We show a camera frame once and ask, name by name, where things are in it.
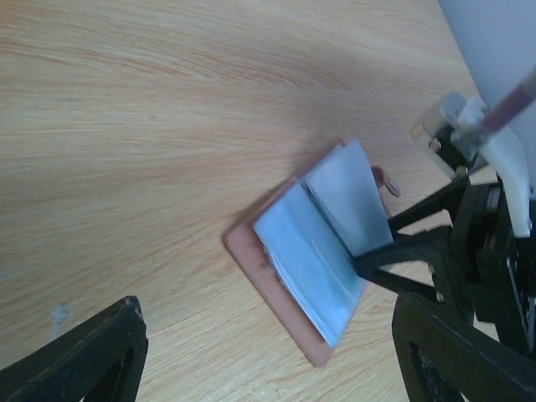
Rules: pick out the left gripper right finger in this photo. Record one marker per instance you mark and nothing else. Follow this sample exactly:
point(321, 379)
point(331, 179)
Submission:
point(442, 358)

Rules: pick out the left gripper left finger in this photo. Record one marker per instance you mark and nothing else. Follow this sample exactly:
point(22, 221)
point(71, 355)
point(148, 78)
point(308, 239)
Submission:
point(102, 359)

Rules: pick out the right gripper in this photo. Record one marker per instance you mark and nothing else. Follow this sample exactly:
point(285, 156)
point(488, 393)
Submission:
point(492, 264)

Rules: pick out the pink leather card holder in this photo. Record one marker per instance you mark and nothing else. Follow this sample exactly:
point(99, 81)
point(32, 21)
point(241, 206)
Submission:
point(297, 246)

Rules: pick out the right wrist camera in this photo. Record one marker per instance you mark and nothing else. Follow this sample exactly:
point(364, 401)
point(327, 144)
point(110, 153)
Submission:
point(462, 136)

